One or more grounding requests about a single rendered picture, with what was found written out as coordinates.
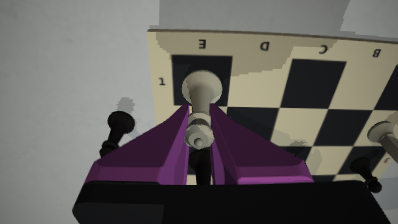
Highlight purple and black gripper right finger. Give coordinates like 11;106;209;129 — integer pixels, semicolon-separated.
209;103;314;185

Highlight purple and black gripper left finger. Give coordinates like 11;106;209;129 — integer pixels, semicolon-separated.
83;104;190;185

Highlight black and cream chessboard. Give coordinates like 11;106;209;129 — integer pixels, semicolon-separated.
147;29;398;182

